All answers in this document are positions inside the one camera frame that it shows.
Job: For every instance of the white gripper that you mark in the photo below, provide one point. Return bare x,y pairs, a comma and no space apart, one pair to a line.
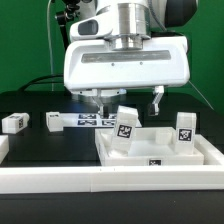
91,64

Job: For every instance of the white square table top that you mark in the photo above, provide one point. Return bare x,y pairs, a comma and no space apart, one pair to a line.
149,147

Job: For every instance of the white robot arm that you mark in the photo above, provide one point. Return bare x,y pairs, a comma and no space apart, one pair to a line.
128,44

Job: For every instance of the white sheet with tags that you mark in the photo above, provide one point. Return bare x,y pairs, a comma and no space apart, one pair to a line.
87,120

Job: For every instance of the white U-shaped fence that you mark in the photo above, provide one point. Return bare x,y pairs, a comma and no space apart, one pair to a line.
100,179

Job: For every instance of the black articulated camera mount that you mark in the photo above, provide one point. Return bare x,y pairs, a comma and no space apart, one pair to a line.
65,16

